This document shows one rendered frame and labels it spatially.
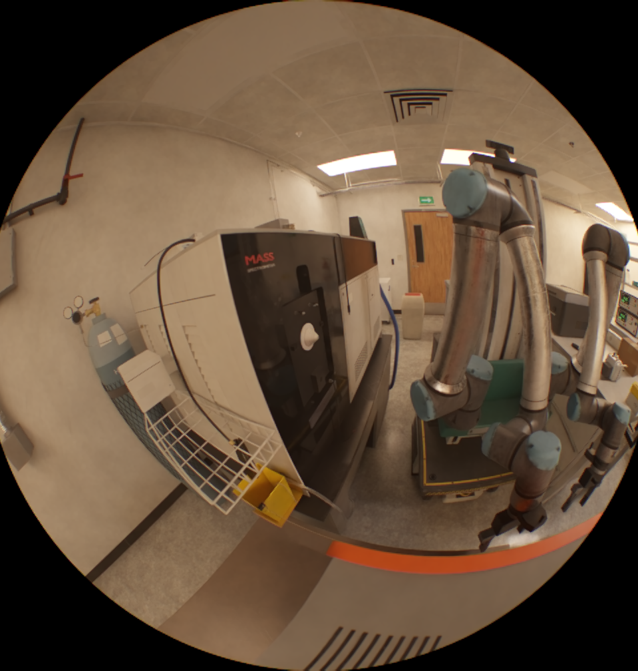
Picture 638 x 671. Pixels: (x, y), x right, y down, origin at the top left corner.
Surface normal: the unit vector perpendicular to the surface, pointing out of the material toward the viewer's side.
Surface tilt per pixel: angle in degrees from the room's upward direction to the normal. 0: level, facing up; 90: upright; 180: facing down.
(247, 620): 0
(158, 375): 90
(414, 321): 93
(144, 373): 90
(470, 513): 0
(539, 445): 19
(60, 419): 90
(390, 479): 0
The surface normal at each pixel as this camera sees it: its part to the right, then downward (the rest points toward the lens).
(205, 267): -0.42, 0.41
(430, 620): -0.14, -0.91
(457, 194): -0.99, 0.06
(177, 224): 0.90, 0.04
